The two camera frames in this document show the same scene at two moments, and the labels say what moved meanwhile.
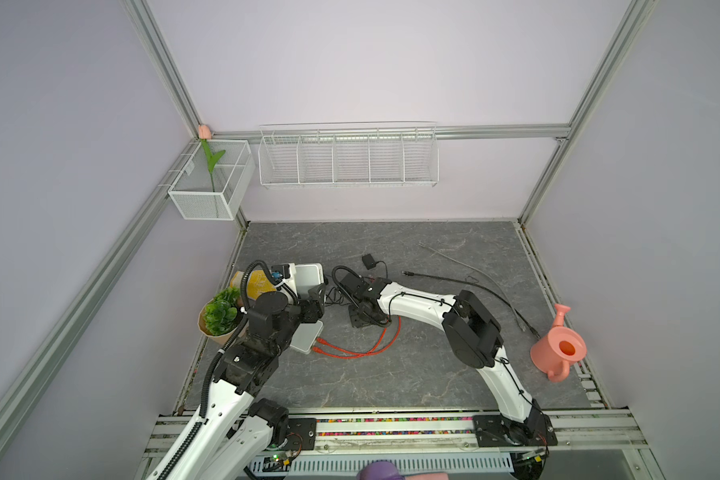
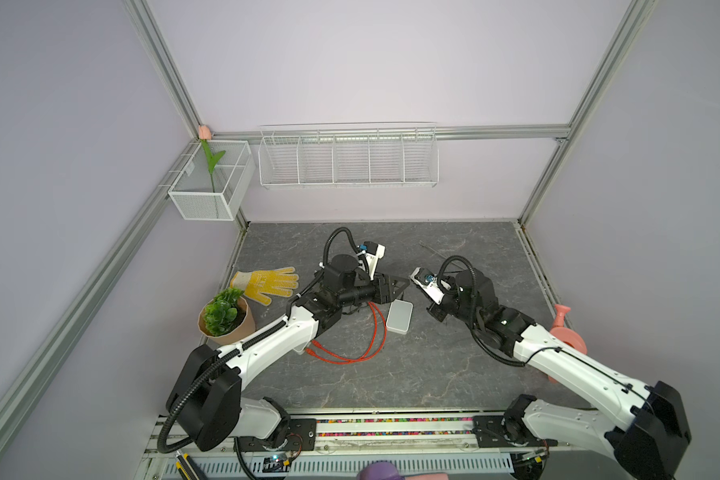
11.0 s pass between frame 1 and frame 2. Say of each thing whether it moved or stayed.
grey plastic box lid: moved
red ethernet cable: moved
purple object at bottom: stayed
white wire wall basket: stayed
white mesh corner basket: stayed
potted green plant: stayed
